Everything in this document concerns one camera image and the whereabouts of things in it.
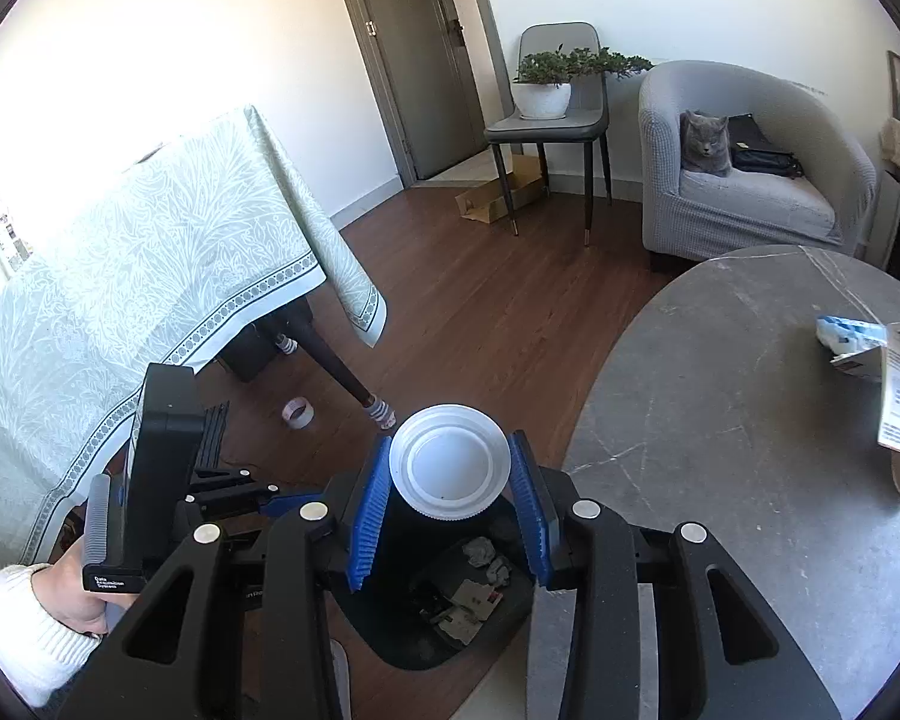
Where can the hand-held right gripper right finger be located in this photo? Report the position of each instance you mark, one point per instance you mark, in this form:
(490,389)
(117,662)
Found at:
(529,517)

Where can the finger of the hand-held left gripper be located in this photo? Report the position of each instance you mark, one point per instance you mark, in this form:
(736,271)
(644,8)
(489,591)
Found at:
(247,502)
(221,477)

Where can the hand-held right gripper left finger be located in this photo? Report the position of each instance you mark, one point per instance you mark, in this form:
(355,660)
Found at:
(367,517)

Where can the large paper ball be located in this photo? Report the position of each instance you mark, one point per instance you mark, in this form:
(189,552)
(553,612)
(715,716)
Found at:
(480,551)

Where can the small paper ball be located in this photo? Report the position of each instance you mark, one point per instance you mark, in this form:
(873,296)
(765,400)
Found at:
(501,571)

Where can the white plastic lid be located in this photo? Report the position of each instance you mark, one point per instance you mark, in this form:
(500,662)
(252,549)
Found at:
(450,465)

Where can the dark printed box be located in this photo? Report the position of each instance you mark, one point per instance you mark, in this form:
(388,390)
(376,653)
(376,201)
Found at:
(457,607)

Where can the dark green trash bin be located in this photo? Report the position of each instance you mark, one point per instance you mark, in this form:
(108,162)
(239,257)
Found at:
(390,645)

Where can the person's left forearm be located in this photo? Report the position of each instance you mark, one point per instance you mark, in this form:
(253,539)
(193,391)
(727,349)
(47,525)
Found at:
(7,630)

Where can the person's left hand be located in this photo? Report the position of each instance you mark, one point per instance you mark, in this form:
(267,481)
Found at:
(75,592)

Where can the tape roll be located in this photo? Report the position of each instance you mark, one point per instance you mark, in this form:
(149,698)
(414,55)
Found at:
(298,412)

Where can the dark table leg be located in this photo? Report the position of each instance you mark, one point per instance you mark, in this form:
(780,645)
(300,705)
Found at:
(287,345)
(330,360)

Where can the pale green patterned tablecloth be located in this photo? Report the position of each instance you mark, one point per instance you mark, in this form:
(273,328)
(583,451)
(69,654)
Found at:
(157,255)

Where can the round grey coffee table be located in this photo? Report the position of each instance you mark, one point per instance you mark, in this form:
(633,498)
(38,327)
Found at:
(720,427)

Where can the flat cardboard box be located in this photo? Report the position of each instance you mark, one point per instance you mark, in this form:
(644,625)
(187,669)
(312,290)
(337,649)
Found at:
(487,199)

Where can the blue white tissue packet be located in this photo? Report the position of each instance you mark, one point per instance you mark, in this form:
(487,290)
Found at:
(844,331)

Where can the grey armchair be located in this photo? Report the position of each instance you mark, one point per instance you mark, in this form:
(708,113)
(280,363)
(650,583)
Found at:
(757,210)

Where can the grey dining chair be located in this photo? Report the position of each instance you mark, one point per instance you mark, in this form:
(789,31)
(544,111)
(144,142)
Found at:
(579,127)

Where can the grey cat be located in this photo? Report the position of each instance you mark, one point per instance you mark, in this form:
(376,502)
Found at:
(705,146)

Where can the potted plant in white pot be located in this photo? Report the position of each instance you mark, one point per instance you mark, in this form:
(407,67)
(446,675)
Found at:
(541,99)

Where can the black bag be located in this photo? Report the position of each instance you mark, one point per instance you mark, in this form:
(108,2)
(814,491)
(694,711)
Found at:
(761,150)

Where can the grey door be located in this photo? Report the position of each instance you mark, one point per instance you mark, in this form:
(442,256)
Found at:
(412,75)

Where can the white board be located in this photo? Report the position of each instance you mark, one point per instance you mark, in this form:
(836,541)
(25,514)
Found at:
(886,225)

